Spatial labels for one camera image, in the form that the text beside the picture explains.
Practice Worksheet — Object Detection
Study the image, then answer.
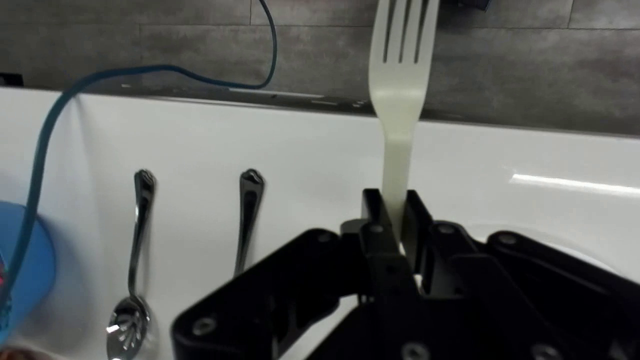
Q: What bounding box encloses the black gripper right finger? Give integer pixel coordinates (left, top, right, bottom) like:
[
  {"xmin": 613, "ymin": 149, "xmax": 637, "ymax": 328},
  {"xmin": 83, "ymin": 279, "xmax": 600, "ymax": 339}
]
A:
[{"xmin": 401, "ymin": 188, "xmax": 640, "ymax": 360}]

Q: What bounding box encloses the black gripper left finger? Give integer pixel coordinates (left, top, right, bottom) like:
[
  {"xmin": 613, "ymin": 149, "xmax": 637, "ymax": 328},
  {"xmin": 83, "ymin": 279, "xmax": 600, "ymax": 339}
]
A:
[{"xmin": 169, "ymin": 188, "xmax": 418, "ymax": 360}]

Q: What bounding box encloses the white plastic fork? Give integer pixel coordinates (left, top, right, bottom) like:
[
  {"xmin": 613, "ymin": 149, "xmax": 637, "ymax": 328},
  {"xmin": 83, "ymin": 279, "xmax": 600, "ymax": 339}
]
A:
[{"xmin": 367, "ymin": 0, "xmax": 442, "ymax": 259}]

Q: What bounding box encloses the metal fork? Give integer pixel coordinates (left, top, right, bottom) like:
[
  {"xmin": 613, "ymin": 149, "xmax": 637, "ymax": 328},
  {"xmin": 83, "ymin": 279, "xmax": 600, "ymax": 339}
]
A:
[{"xmin": 232, "ymin": 168, "xmax": 266, "ymax": 277}]

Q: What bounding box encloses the metal slotted spoon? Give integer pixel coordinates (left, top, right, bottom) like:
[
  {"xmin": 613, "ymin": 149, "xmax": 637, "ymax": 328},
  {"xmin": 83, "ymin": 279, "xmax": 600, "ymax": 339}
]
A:
[{"xmin": 103, "ymin": 168, "xmax": 158, "ymax": 360}]

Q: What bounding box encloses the blue bowl of coloured beads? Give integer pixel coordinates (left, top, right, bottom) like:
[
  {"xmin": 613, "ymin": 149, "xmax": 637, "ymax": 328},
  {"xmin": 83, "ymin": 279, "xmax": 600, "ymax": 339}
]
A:
[{"xmin": 0, "ymin": 200, "xmax": 60, "ymax": 333}]

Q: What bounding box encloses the blue power cable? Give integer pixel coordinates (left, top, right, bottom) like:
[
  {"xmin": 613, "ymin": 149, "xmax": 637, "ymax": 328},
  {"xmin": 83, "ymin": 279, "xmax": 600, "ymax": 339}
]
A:
[{"xmin": 0, "ymin": 0, "xmax": 280, "ymax": 339}]

